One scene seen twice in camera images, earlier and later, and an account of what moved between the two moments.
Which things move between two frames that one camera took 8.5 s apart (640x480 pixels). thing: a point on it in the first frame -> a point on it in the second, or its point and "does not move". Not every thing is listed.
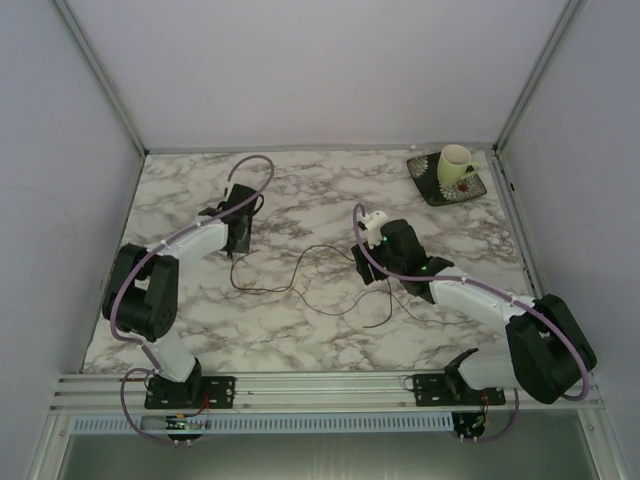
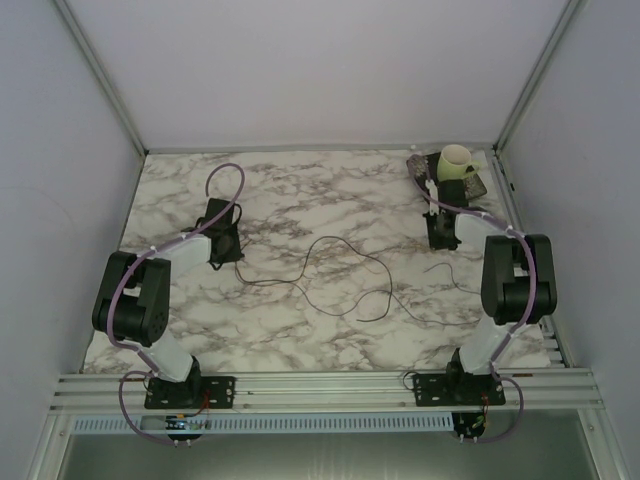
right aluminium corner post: x=570 y=13 does not move
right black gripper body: x=363 y=263 -> x=439 y=239
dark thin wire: x=306 y=300 -> x=309 y=296
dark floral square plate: x=424 y=172 does not move
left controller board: x=179 y=421 does not move
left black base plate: x=198 y=392 does not move
